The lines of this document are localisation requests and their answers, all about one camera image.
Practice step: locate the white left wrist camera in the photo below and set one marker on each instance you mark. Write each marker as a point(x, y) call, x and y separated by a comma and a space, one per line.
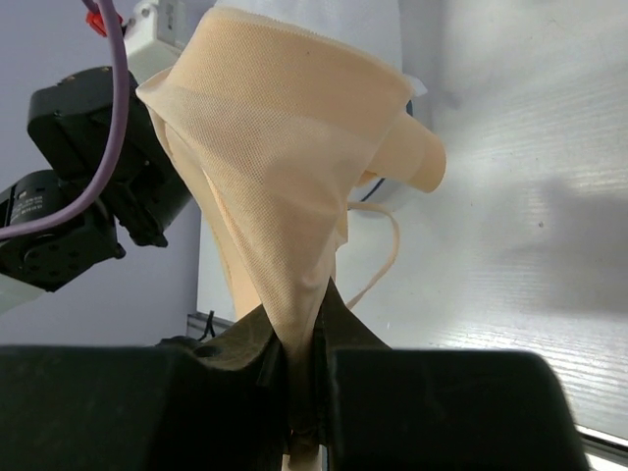
point(157, 33)

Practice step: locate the aluminium frame rail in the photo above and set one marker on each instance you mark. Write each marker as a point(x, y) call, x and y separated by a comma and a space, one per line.
point(604, 451)

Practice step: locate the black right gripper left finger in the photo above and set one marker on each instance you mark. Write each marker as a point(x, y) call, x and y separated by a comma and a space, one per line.
point(248, 395)

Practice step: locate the beige bra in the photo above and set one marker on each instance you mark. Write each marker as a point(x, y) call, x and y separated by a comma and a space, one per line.
point(275, 253)

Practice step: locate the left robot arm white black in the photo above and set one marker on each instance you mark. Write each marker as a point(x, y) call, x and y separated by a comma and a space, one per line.
point(69, 124)

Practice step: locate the grey trimmed mesh laundry bag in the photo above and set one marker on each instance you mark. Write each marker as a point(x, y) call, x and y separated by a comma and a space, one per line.
point(311, 100)

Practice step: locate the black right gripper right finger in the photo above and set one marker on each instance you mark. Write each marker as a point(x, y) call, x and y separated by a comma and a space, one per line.
point(348, 385)

